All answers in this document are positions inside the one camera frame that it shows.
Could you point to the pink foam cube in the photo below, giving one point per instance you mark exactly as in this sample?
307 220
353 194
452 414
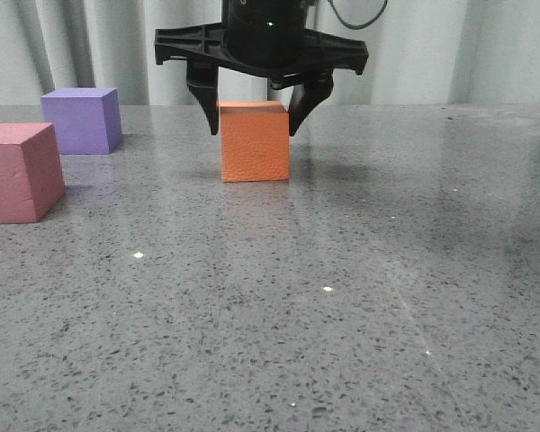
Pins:
31 177

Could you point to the purple foam cube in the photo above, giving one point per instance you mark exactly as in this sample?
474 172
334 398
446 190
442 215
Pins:
87 120

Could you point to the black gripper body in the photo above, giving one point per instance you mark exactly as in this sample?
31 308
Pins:
267 39

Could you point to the pale green curtain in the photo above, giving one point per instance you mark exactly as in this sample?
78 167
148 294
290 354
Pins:
420 52

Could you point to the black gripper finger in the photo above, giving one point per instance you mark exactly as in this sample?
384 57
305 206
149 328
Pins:
306 96
204 94

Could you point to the orange foam cube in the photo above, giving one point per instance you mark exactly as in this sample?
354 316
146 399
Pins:
255 141

